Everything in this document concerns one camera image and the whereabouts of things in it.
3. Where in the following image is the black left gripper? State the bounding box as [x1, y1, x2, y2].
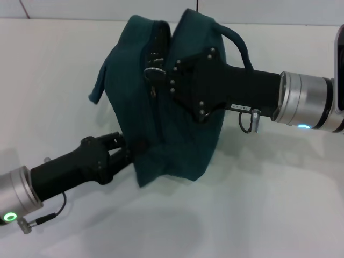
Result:
[30, 131, 134, 202]

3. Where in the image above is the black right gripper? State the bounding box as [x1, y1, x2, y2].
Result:
[144, 47, 283, 124]

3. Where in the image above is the dark teal lunch bag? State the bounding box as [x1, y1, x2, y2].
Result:
[88, 8, 255, 189]

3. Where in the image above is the grey right arm cable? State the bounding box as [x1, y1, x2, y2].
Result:
[238, 108, 262, 134]

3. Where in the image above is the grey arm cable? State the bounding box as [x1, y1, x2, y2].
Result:
[17, 191, 67, 228]
[238, 108, 262, 134]

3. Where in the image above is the grey left arm cable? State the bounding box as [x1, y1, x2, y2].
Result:
[17, 191, 67, 228]

